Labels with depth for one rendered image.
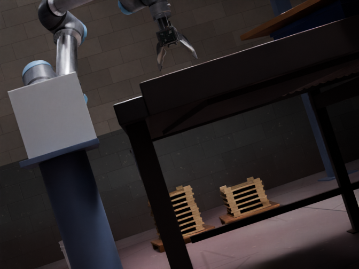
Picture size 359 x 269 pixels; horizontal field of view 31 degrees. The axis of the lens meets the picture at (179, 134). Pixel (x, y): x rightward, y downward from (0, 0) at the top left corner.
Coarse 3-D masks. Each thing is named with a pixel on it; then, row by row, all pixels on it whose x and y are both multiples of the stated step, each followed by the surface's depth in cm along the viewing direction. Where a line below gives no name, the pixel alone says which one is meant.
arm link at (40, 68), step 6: (42, 60) 239; (30, 66) 236; (36, 66) 235; (42, 66) 236; (48, 66) 238; (24, 72) 237; (30, 72) 233; (36, 72) 232; (42, 72) 232; (48, 72) 234; (54, 72) 240; (24, 78) 235; (30, 78) 231; (24, 84) 234
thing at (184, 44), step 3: (183, 39) 245; (183, 42) 244; (183, 45) 245; (186, 45) 240; (189, 45) 244; (183, 48) 246; (186, 48) 245; (189, 48) 240; (192, 48) 244; (189, 51) 244; (192, 51) 244; (192, 54) 244; (195, 54) 244; (195, 57) 244
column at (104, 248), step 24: (96, 144) 215; (24, 168) 220; (48, 168) 218; (72, 168) 218; (48, 192) 221; (72, 192) 217; (96, 192) 223; (72, 216) 217; (96, 216) 219; (72, 240) 217; (96, 240) 217; (72, 264) 219; (96, 264) 216; (120, 264) 223
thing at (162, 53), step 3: (162, 48) 245; (159, 51) 246; (162, 51) 246; (165, 51) 246; (159, 54) 244; (162, 54) 246; (165, 54) 247; (159, 57) 244; (162, 57) 246; (159, 60) 246; (162, 60) 246; (159, 63) 246; (159, 66) 247; (162, 66) 248; (159, 69) 247
